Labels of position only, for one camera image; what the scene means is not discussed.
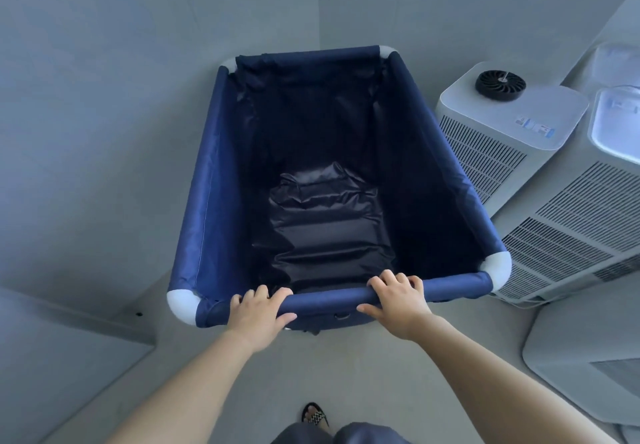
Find person's right forearm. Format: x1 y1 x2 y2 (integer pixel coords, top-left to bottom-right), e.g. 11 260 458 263
400 313 622 444

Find white air purifier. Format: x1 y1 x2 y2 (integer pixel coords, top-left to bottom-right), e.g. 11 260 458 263
434 61 590 219

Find person's left forearm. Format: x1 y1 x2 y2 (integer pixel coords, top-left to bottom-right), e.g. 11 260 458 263
104 330 277 444

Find black patterned sandal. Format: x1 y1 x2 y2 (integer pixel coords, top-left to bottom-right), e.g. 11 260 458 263
301 402 331 430

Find person's right hand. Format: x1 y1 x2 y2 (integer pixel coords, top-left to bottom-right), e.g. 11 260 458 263
356 270 434 343

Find person's left hand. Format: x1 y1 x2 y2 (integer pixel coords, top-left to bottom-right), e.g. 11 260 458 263
225 285 299 355

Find grey shorts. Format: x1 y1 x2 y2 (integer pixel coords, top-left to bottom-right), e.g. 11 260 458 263
271 421 417 444

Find large white vented appliance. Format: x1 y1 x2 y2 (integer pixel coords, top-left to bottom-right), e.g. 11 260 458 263
487 42 640 308

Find navy blue fabric laundry basket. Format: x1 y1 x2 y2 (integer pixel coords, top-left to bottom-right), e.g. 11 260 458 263
166 45 513 338

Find low white appliance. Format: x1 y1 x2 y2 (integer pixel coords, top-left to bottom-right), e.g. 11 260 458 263
522 288 640 428

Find blue label sticker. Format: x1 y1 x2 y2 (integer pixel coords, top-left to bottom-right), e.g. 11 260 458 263
514 114 557 137

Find small black round fan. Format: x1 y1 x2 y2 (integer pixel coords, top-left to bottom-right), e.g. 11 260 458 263
474 69 524 93

